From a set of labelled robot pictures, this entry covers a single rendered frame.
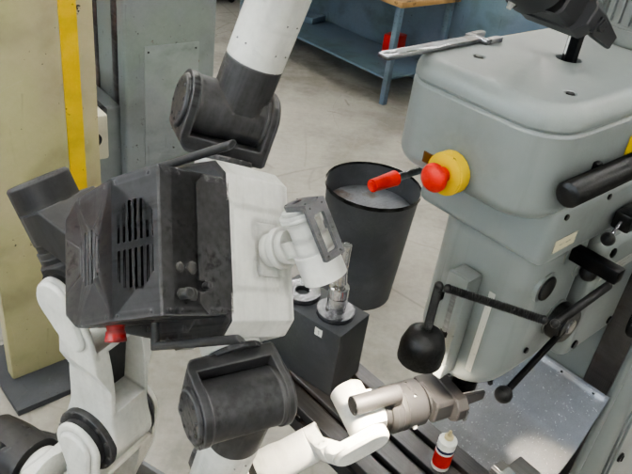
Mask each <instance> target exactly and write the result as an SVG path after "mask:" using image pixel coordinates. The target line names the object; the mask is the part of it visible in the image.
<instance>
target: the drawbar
mask: <svg viewBox="0 0 632 474"><path fill-rule="evenodd" d="M584 38H585V36H584V37H582V38H579V39H576V38H574V37H571V38H570V41H569V44H568V47H567V50H566V54H562V57H561V60H563V61H566V62H571V63H577V58H578V55H579V52H580V49H581V46H582V43H583V40H584Z"/></svg>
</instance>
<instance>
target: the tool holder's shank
mask: <svg viewBox="0 0 632 474"><path fill-rule="evenodd" d="M342 244H343V247H344V249H345V252H343V253H342V254H341V255H342V258H343V260H344V263H345V266H346V268H347V272H348V267H349V261H350V257H351V251H352V244H350V243H347V242H344V243H342ZM347 272H346V273H345V275H344V276H342V277H341V278H339V279H338V280H336V281H334V283H335V286H336V287H337V288H339V289H342V288H344V287H345V286H346V285H347Z"/></svg>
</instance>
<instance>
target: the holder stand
mask: <svg viewBox="0 0 632 474"><path fill-rule="evenodd" d="M327 296H328V291H327V290H326V289H324V288H322V287H318V288H307V287H305V285H304V282H303V280H302V278H301V276H300V275H297V276H295V277H293V278H292V300H293V317H294V320H293V322H292V324H291V326H290V328H289V330H288V331H287V333H286V335H285V336H283V337H279V338H275V339H271V340H265V341H263V342H262V343H265V342H269V341H270V342H272V343H273V344H274V345H275V346H276V349H277V351H278V353H279V354H280V356H281V358H282V360H283V362H284V364H285V366H286V367H287V369H288V370H290V371H292V372H294V373H295V374H297V375H298V376H300V377H301V378H303V379H304V380H306V381H307V382H309V383H311V384H312V385H314V386H315V387H316V388H318V389H319V390H321V391H322V392H324V393H325V394H327V395H329V396H330V395H331V393H332V391H333V390H334V389H335V388H336V387H337V386H338V385H340V384H342V383H344V382H346V381H348V380H349V379H350V378H351V377H352V376H353V375H354V374H356V373H357V371H358V366H359V361H360V358H361V353H362V348H363V343H364V339H365V335H366V330H367V325H368V320H369V316H370V314H369V313H367V312H365V311H363V310H362V309H360V308H357V307H356V306H354V305H352V304H350V303H349V302H348V301H347V306H346V310H345V312H344V313H343V314H341V315H334V314H331V313H329V312H328V311H327V310H326V308H325V307H326V301H327Z"/></svg>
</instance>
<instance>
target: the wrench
mask: <svg viewBox="0 0 632 474"><path fill-rule="evenodd" d="M485 32H486V31H484V30H477V31H471V32H469V33H466V35H465V36H464V37H459V38H454V39H444V40H439V41H434V42H428V43H423V44H418V45H412V46H407V47H402V48H397V49H391V50H386V51H381V52H378V56H379V57H382V58H383V59H385V60H387V61H389V60H394V59H399V58H404V57H409V56H413V55H422V54H427V53H431V52H437V51H442V50H447V49H451V48H456V47H461V46H466V45H470V44H476V43H482V44H485V45H486V44H494V43H499V42H502V40H503V37H500V36H494V37H489V38H484V36H485Z"/></svg>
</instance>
